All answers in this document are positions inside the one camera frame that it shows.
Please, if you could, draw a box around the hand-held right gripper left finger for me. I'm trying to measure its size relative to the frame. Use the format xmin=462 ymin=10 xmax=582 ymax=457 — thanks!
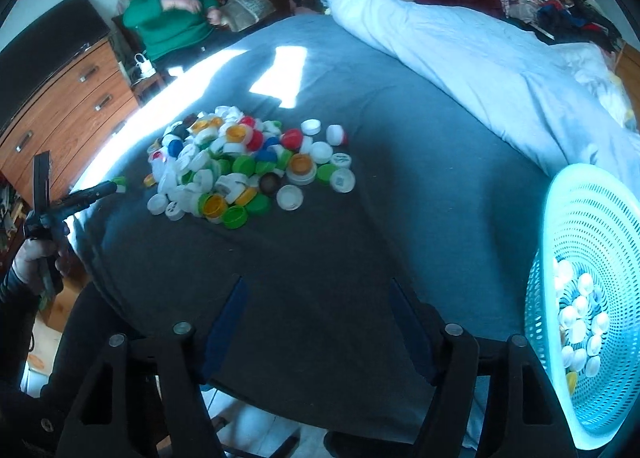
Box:
xmin=55 ymin=275 xmax=248 ymax=458

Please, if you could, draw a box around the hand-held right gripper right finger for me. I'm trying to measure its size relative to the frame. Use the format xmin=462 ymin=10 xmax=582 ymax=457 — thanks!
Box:
xmin=389 ymin=278 xmax=581 ymax=458

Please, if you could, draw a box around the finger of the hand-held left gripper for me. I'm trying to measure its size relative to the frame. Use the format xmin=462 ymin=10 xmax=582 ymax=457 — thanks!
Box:
xmin=32 ymin=152 xmax=53 ymax=219
xmin=54 ymin=180 xmax=119 ymax=219

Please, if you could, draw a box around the pile of mixed-colour bottle caps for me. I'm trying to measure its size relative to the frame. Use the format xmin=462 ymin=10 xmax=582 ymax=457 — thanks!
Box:
xmin=112 ymin=105 xmax=357 ymax=231

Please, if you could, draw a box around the heap of white bottle caps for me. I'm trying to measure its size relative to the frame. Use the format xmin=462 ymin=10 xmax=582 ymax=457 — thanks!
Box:
xmin=550 ymin=258 xmax=612 ymax=396

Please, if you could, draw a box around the light blue perforated basket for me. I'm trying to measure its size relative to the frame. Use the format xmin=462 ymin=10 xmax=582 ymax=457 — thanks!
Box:
xmin=524 ymin=163 xmax=640 ymax=451

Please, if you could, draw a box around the person's left forearm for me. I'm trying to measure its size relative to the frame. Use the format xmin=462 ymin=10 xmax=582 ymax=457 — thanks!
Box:
xmin=0 ymin=265 xmax=42 ymax=391

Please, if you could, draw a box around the person's left hand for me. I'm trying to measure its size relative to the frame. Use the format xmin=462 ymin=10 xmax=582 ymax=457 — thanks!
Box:
xmin=12 ymin=239 xmax=66 ymax=297

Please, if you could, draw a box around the wooden dresser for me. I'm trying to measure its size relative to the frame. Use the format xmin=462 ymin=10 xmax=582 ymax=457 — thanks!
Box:
xmin=0 ymin=35 xmax=141 ymax=203

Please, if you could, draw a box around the black television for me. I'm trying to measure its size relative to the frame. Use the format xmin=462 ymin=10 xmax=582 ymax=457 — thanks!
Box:
xmin=0 ymin=0 xmax=111 ymax=136

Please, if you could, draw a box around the printed woven bag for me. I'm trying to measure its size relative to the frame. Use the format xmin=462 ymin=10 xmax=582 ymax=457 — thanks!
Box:
xmin=224 ymin=0 xmax=274 ymax=32

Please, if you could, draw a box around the light blue duvet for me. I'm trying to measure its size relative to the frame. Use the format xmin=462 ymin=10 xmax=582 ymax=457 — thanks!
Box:
xmin=320 ymin=0 xmax=640 ymax=189

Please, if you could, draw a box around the white floral pillow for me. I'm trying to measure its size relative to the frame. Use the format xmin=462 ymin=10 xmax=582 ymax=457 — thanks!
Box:
xmin=562 ymin=42 xmax=639 ymax=133

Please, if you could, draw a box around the pile of mixed clothes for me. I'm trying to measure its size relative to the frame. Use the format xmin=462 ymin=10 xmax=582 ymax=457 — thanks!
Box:
xmin=495 ymin=0 xmax=626 ymax=53

